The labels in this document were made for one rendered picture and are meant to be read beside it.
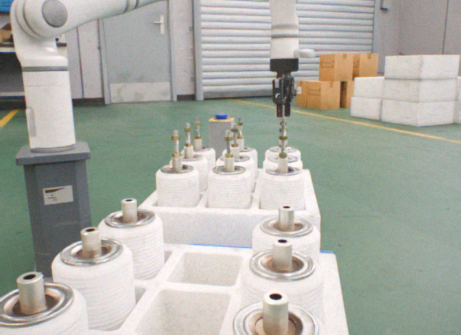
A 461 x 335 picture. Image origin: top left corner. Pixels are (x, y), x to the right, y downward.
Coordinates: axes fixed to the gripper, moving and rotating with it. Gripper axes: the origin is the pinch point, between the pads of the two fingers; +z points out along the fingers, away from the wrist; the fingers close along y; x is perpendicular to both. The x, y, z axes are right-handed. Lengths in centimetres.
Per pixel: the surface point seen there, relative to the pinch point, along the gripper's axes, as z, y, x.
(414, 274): 35, 11, 35
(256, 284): 11, 70, 16
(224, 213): 17.5, 33.3, -3.4
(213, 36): -55, -460, -226
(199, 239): 23.4, 34.7, -8.8
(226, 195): 14.4, 30.4, -4.1
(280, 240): 7, 65, 17
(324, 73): -4, -375, -52
